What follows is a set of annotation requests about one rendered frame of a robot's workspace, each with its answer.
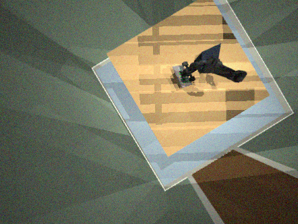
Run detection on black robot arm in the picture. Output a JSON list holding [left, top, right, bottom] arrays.
[[183, 56, 247, 82]]

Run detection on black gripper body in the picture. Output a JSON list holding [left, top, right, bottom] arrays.
[[182, 61, 196, 82]]

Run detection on grey switch panel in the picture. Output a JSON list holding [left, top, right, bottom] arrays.
[[173, 65, 192, 88]]

